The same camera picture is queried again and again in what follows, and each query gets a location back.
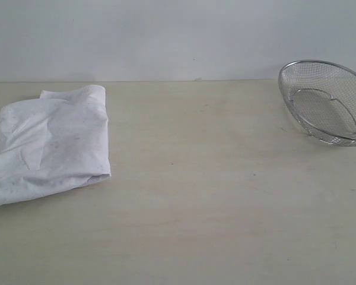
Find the white t-shirt red logo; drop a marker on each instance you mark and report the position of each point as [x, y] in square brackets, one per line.
[52, 144]

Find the metal wire mesh basket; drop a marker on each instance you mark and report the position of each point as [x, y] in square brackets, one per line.
[321, 97]

